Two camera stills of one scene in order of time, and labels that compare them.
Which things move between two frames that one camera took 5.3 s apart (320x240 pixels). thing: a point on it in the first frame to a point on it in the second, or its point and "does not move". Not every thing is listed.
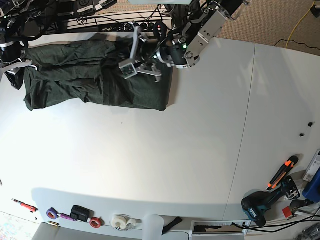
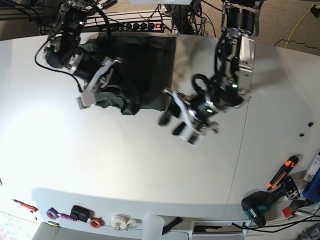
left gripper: [15, 73] to [101, 78]
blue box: [312, 192] does not move
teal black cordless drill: [255, 204] does not move
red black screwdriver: [30, 208] does not move
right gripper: [142, 52] to [196, 125]
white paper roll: [152, 227] does not move
